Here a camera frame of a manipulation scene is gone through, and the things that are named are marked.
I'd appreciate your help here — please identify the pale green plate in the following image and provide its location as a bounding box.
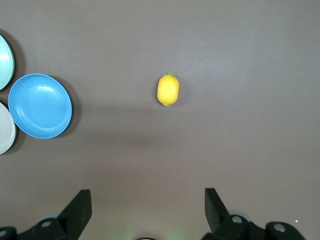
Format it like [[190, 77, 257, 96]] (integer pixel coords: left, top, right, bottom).
[[0, 33, 16, 91]]

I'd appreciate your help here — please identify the yellow lemon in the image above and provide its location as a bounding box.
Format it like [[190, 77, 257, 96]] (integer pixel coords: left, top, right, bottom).
[[156, 71, 180, 107]]

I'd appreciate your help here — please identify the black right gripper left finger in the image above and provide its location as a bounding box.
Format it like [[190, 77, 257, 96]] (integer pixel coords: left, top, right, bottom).
[[16, 189, 93, 240]]

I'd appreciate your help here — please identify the blue plate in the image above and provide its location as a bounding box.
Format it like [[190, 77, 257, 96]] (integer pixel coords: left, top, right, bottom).
[[8, 73, 73, 140]]

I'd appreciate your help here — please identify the beige plate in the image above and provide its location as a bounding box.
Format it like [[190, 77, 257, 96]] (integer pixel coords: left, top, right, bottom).
[[0, 101, 17, 155]]

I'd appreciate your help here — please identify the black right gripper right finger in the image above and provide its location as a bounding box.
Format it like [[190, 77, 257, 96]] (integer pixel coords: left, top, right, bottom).
[[201, 188, 307, 240]]

